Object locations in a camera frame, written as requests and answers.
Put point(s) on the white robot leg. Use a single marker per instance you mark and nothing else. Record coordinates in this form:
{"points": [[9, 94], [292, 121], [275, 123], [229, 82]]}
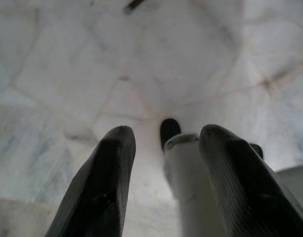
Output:
{"points": [[190, 177]]}

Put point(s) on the black robot foot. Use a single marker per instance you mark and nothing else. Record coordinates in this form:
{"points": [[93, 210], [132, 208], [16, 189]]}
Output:
{"points": [[169, 130], [257, 148]]}

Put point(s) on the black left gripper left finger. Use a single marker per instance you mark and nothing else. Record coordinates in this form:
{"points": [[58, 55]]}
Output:
{"points": [[101, 187]]}

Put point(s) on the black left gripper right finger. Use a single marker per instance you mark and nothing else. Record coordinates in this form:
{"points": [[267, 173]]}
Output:
{"points": [[242, 192]]}

